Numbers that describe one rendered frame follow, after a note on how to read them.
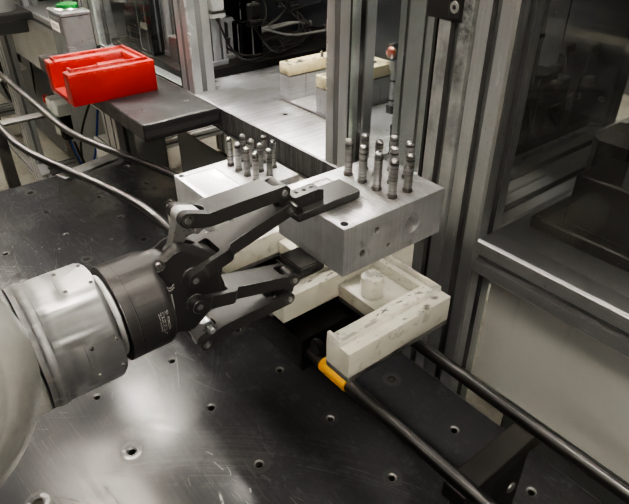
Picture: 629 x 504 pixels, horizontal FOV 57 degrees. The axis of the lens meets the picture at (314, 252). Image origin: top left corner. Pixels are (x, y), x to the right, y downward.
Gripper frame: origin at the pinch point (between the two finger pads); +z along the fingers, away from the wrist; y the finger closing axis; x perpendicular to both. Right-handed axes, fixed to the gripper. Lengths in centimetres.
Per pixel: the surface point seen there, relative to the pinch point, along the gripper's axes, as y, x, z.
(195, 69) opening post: -3, 59, 19
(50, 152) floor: -99, 277, 37
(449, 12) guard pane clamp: 15.4, 3.3, 18.5
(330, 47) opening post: 8.6, 21.5, 18.7
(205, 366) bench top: -29.6, 19.3, -5.2
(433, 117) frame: 4.6, 4.0, 18.7
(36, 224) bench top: -30, 73, -12
